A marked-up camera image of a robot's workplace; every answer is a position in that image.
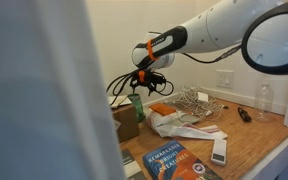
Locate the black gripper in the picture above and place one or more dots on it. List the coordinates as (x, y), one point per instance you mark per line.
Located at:
(148, 79)

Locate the green glass jar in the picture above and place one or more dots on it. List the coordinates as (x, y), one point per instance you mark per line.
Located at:
(137, 103)

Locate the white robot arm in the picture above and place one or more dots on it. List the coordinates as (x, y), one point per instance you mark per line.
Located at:
(222, 26)

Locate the black sunglasses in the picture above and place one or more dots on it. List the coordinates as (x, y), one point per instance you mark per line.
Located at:
(244, 115)

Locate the orange case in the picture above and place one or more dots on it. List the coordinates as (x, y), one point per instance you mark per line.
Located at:
(162, 109)

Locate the brown cardboard box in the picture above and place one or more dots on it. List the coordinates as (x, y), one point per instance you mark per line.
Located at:
(127, 117)

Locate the white red striped cloth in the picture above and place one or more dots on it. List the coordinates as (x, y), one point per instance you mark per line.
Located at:
(171, 126)

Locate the white power adapter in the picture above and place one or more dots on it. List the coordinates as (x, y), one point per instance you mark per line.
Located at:
(202, 97)

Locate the blue orange paperback book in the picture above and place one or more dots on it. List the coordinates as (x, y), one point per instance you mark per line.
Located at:
(173, 161)

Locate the grey white booklet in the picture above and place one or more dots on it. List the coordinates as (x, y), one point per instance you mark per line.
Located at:
(131, 167)

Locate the white remote control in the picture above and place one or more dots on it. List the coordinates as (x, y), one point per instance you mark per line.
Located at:
(219, 152)

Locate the clear plastic bottle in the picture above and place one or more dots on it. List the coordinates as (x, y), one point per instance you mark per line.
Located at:
(263, 102)

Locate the white wall outlet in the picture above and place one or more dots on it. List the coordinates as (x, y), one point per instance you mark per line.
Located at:
(224, 78)

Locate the black ring magnifier lamp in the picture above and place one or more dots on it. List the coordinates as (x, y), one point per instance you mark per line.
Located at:
(265, 43)

